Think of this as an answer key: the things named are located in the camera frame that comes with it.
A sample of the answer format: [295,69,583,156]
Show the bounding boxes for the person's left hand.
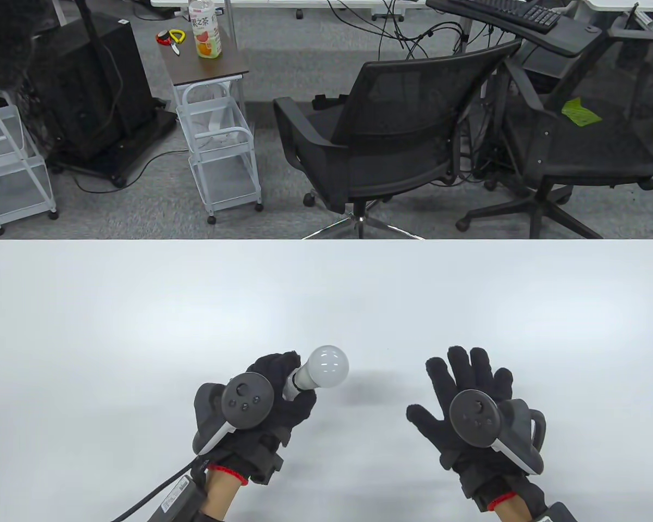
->
[206,351,317,484]

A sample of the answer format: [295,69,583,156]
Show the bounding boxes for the person's right hand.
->
[406,345,547,513]

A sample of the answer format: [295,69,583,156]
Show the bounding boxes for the white light bulb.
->
[282,345,350,402]

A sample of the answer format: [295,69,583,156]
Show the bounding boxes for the person's right forearm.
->
[492,496,540,522]

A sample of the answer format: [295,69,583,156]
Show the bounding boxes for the person's left forearm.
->
[200,469,245,522]

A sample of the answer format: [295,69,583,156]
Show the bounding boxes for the grey controller on right glove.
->
[449,390,547,475]

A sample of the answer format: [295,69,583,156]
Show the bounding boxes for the grey controller on glove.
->
[193,374,275,456]
[449,390,547,475]

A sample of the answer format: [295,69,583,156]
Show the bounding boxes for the grey controller on left glove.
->
[193,374,275,456]

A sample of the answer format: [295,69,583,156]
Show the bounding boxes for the black mesh office chair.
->
[456,24,653,240]
[273,39,523,240]

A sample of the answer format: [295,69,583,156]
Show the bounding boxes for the green paper sheet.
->
[562,97,603,127]

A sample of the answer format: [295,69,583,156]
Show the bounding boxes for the white cart with wooden top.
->
[158,24,265,225]

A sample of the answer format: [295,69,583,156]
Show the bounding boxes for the black keyboard tray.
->
[426,0,605,58]

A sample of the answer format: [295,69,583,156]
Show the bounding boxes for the black keyboard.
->
[449,0,562,34]

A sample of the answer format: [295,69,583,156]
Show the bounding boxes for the black box on wheeled base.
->
[28,14,178,189]

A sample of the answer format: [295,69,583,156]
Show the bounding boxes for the orange label drink bottle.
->
[189,0,223,59]

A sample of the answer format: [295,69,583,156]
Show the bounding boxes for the yellow and red hand tool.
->
[156,29,187,57]

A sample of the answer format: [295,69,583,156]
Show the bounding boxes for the black stand pole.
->
[75,0,125,139]

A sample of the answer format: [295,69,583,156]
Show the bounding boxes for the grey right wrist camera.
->
[532,502,580,522]

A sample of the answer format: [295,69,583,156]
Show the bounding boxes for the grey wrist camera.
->
[146,472,208,522]
[532,502,580,522]

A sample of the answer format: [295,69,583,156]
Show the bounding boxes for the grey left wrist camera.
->
[146,472,208,522]

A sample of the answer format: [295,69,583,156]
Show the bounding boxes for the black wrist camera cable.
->
[108,458,198,522]

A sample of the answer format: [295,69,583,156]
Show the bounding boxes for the black floor cable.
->
[70,146,192,195]

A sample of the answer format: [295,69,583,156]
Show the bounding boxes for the tangle of black cables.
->
[299,0,504,63]

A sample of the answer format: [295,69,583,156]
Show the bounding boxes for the white wire rolling cart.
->
[0,90,60,236]

